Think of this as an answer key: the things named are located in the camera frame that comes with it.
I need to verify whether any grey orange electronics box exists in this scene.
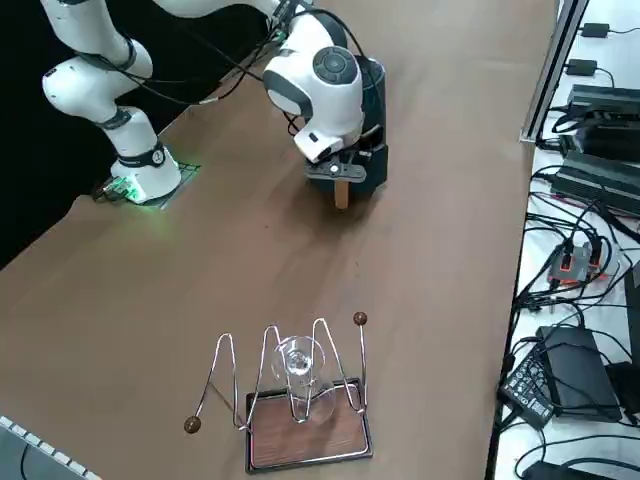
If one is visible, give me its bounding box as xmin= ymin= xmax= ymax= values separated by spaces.
xmin=546 ymin=241 xmax=623 ymax=290

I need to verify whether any black adapter with label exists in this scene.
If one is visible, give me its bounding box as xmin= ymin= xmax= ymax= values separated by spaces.
xmin=498 ymin=355 xmax=557 ymax=430

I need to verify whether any aluminium profile rail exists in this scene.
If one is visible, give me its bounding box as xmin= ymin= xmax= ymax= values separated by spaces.
xmin=518 ymin=0 xmax=592 ymax=145

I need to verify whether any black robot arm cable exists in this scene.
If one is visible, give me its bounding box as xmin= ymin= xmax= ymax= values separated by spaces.
xmin=74 ymin=0 xmax=371 ymax=109

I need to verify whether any black flat device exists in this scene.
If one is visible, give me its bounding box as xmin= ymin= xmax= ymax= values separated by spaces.
xmin=519 ymin=459 xmax=604 ymax=480

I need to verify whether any large black power brick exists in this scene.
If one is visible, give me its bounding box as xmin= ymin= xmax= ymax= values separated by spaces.
xmin=535 ymin=324 xmax=625 ymax=422

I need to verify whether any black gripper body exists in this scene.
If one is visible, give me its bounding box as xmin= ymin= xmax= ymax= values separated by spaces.
xmin=349 ymin=127 xmax=384 ymax=162

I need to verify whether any clear wine glass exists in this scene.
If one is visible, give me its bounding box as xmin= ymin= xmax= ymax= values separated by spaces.
xmin=269 ymin=335 xmax=337 ymax=426

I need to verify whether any chrome wire glass rack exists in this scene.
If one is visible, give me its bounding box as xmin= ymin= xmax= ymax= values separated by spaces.
xmin=183 ymin=311 xmax=374 ymax=469

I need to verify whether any black upright panel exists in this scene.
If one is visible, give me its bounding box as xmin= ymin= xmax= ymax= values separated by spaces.
xmin=623 ymin=259 xmax=640 ymax=366

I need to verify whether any black pouch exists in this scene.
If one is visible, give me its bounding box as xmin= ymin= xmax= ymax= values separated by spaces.
xmin=605 ymin=360 xmax=640 ymax=427

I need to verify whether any black ribbed power supply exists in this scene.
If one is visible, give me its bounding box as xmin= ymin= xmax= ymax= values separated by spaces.
xmin=568 ymin=83 xmax=640 ymax=123
xmin=548 ymin=148 xmax=640 ymax=217
xmin=557 ymin=119 xmax=640 ymax=164

